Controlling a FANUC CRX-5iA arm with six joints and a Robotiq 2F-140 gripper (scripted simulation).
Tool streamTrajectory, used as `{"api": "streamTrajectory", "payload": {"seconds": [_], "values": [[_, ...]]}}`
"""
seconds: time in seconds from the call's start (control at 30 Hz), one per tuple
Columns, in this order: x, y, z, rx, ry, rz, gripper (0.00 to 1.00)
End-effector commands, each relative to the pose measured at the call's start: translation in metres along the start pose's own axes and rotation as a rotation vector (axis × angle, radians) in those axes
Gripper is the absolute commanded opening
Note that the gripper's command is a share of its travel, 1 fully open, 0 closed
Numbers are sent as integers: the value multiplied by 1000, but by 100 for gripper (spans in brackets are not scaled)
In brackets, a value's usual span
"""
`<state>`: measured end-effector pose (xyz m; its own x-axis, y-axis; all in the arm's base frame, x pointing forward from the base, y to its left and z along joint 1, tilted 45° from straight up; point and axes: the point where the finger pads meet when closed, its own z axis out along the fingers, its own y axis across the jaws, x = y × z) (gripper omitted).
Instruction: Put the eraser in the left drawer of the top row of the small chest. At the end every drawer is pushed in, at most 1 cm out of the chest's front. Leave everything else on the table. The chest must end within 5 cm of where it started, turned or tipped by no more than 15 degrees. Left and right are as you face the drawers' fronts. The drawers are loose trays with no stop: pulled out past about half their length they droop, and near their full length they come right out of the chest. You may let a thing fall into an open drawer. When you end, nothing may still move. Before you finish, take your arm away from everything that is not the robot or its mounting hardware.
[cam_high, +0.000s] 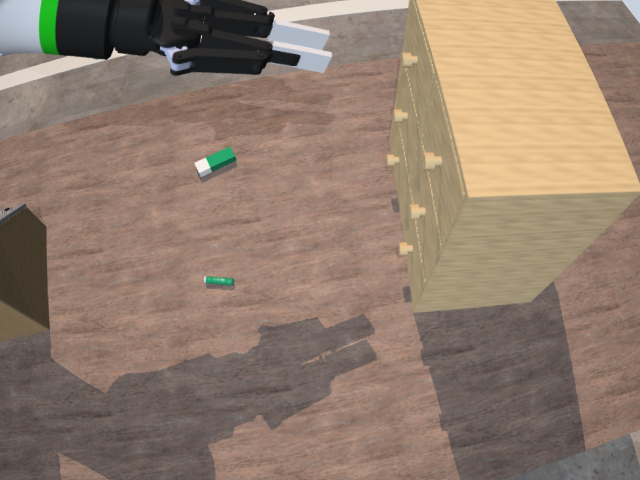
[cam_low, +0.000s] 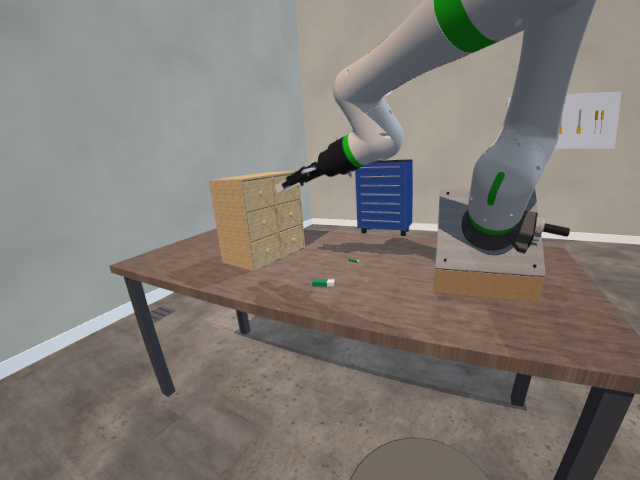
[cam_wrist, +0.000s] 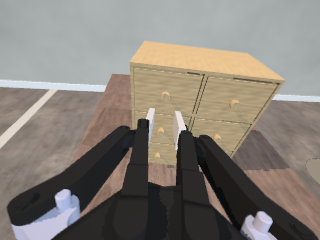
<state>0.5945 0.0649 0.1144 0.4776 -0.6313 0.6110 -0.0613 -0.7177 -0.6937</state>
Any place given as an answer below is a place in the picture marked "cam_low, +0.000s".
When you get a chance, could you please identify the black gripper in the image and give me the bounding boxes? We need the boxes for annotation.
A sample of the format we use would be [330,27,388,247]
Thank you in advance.
[275,150,339,193]

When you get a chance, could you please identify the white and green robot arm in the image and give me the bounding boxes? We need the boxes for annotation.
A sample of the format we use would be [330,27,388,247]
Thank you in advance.
[327,0,596,253]

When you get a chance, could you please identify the light wooden chest of drawers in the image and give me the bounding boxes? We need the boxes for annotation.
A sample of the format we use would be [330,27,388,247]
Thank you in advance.
[209,171,305,271]

